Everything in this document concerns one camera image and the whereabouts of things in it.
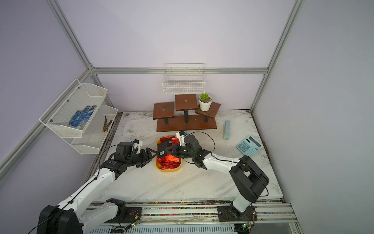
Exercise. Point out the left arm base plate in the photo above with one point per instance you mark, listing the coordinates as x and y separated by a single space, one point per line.
123 213

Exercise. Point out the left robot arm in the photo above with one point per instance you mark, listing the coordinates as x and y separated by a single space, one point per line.
70 216

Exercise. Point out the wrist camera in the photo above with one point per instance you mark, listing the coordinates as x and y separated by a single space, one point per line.
137 144
181 137

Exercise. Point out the white potted green plant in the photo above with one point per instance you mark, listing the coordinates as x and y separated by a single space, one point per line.
205 101

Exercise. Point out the yellow storage box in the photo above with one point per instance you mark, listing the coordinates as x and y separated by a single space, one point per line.
168 168

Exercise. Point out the white wire wall basket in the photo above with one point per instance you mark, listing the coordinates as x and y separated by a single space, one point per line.
184 78

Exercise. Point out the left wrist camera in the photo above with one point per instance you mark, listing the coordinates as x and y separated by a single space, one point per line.
137 144

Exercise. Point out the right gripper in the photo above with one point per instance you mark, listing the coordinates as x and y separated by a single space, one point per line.
176 147

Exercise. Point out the black tea bag barcode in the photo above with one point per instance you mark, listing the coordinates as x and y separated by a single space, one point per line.
161 148

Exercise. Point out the light blue stapler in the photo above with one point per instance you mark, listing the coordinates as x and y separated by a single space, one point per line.
227 130

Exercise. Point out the brown wooden tiered stand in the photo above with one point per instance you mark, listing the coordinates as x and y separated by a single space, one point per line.
184 114

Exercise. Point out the brown twigs in shelf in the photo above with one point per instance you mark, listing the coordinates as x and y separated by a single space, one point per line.
107 124

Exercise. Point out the blue work glove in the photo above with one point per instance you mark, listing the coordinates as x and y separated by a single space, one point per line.
82 116

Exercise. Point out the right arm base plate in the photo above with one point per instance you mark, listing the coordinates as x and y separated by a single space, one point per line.
231 214

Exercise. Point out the white mesh two-tier shelf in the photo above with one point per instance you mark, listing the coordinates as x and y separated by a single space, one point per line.
88 139

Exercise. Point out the light blue calculator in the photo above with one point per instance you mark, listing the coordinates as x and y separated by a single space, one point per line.
249 146

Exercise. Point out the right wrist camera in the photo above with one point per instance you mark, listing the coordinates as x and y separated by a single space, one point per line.
181 137

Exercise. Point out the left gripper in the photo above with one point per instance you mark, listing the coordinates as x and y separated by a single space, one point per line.
147 150

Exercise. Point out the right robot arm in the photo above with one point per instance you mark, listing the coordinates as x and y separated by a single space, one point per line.
248 177

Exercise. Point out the red foil tea bags pile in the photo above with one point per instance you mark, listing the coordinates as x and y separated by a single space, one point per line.
168 161

